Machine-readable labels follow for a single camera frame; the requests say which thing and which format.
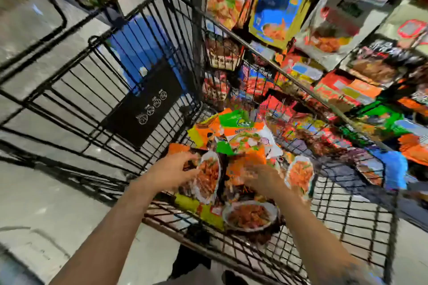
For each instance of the person's right hand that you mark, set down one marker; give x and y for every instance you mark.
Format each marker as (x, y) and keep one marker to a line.
(264, 179)

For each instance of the person's left hand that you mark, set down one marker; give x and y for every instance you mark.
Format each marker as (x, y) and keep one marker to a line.
(167, 169)

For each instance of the heap of mixed packets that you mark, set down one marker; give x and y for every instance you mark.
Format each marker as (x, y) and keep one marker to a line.
(247, 216)

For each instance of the green orange seasoning packet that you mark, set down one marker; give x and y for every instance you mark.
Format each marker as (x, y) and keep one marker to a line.
(237, 119)

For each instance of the person's left forearm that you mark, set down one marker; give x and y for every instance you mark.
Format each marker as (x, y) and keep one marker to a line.
(107, 234)

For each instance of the person's right forearm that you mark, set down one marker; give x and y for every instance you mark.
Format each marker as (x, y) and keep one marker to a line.
(317, 244)

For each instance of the person's black trousers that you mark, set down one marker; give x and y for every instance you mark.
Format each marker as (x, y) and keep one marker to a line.
(190, 261)

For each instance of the blue plastic panel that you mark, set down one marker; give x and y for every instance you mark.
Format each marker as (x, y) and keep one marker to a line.
(140, 44)

